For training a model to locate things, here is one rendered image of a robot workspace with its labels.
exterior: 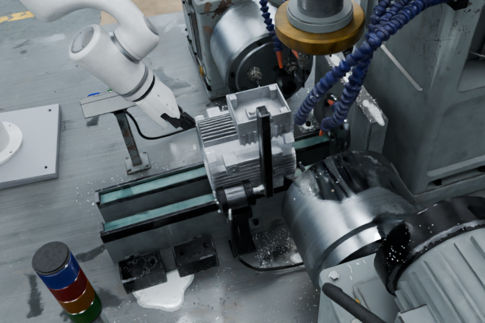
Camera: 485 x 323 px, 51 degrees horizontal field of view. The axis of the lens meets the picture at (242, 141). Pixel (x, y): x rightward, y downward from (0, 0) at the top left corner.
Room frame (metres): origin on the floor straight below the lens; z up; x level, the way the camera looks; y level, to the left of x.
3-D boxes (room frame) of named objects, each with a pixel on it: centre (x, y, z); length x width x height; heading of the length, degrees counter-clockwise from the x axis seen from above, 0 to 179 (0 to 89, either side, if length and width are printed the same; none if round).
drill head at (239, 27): (1.20, -0.06, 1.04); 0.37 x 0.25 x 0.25; 12
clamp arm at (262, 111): (0.69, -0.04, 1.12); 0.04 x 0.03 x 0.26; 102
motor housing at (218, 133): (0.82, 0.00, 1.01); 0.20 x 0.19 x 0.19; 101
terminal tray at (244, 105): (0.83, -0.04, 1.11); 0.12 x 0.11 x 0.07; 101
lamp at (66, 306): (0.44, 0.32, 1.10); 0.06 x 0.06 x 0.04
